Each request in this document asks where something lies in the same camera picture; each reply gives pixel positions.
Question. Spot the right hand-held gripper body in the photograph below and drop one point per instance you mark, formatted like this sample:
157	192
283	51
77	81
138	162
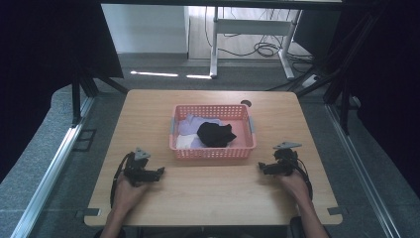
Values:
286	158

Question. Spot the black table grommet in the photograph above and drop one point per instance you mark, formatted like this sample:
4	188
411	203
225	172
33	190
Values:
246	103

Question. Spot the person's left hand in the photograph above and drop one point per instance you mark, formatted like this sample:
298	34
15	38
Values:
126	195

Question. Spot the person's right hand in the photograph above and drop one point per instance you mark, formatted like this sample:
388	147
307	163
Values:
294	187

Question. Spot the pink plastic basket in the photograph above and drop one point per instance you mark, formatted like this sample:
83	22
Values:
246	137

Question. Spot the black cloth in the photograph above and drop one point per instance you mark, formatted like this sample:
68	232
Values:
215	135

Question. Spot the white cloth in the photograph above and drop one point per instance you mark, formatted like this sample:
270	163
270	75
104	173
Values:
185	142

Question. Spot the aluminium floor rail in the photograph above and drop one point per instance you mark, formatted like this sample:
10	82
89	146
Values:
363	172
49	178

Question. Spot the white metal desk frame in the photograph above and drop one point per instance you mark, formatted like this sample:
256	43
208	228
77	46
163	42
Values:
251	27

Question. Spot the white power strip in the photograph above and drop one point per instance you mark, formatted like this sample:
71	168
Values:
310	81

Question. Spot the lavender cloth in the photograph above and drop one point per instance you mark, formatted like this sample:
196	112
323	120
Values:
194	125

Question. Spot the black curtain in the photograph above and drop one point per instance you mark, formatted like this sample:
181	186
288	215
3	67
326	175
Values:
386	82
43	66

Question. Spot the black metal stand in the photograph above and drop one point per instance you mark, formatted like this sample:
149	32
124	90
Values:
76	99
343	86

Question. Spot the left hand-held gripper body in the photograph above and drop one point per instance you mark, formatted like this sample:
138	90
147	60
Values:
136	165

